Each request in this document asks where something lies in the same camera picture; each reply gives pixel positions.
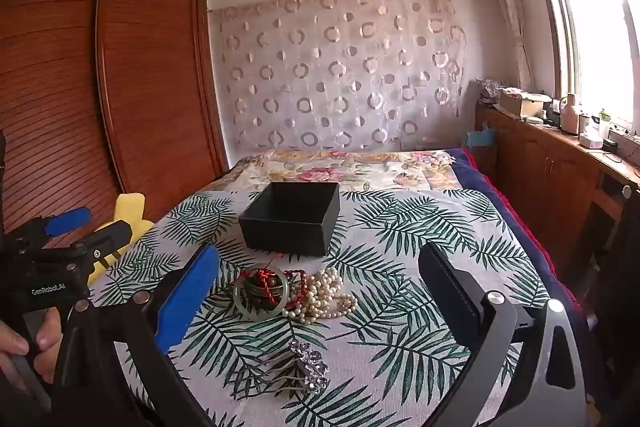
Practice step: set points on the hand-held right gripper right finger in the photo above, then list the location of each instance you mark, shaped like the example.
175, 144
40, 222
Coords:
447, 292

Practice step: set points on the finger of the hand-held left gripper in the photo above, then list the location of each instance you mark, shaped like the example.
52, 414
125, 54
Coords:
67, 219
107, 237

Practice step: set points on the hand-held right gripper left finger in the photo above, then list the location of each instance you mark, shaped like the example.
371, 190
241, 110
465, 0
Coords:
186, 299

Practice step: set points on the green jade bangle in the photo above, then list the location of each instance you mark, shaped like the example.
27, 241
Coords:
250, 314

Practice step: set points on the black cardboard box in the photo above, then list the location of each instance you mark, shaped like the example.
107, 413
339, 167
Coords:
285, 234

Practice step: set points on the rhinestone hair clip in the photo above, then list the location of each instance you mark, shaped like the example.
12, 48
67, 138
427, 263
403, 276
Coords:
310, 364

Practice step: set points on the person's left hand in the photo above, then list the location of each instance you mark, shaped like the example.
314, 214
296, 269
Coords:
15, 342

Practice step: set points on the yellow plush toy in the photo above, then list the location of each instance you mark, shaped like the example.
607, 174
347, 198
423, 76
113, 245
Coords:
130, 207

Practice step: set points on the leaf print cloth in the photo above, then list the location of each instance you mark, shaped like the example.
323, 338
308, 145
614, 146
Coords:
400, 217

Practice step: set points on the navy blanket with red edge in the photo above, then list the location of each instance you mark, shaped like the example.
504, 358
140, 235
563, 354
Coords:
477, 174

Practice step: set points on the brown wooden wardrobe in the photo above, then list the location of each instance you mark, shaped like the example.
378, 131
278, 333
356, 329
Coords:
150, 82

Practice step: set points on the low wooden cabinet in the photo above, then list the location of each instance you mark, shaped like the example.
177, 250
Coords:
540, 157

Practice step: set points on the floral blanket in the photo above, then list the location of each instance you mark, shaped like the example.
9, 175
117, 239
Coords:
310, 167

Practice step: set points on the open cardboard box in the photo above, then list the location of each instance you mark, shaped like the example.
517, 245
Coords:
520, 107

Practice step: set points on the small white box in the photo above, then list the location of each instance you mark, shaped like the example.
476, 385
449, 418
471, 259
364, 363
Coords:
591, 142

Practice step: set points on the white plastic jug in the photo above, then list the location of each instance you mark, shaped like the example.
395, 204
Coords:
570, 117

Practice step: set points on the green capped bottle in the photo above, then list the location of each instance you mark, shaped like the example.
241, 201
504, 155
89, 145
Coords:
605, 122

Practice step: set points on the white window curtain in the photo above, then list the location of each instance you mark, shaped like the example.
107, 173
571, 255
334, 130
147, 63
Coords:
505, 7

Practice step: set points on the window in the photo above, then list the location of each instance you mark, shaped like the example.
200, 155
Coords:
600, 32

